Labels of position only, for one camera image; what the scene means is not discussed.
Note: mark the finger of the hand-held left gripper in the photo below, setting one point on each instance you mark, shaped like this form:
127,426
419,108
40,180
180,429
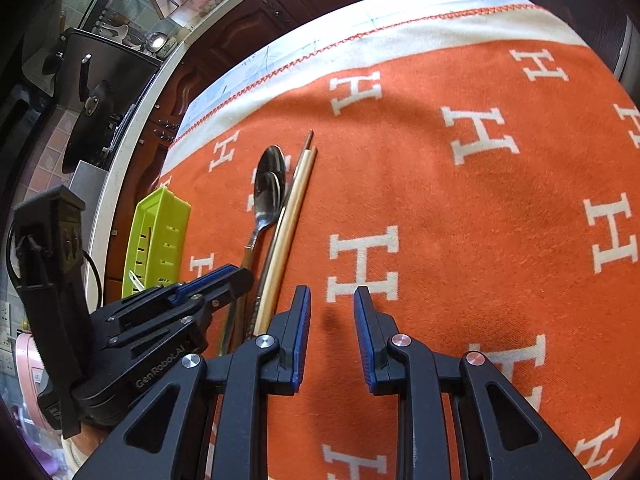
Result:
200,287
165,332

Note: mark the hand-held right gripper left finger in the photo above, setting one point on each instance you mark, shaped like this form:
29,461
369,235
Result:
301,340

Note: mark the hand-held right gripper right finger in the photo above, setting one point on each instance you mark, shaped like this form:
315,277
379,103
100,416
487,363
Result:
364,345

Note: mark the green plastic utensil tray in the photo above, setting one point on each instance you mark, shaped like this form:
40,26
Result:
160,230

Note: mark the large metal spoon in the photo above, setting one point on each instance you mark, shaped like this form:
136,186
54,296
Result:
270,185

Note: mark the thin brown-tipped chopstick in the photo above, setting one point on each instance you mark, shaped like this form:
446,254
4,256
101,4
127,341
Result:
309,136

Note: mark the pink appliance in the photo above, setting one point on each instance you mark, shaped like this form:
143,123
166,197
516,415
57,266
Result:
27,365

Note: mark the orange printed blanket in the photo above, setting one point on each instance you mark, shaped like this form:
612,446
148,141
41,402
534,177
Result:
450,240

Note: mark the grey metal panel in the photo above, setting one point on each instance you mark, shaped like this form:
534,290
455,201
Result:
89,195

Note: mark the patterned small box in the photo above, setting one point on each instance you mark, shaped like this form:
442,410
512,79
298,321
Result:
167,49

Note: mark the metal bowl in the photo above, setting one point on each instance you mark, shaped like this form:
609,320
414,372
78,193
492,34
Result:
156,39

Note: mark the pale blue table cover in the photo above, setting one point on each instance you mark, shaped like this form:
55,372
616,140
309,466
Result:
425,0

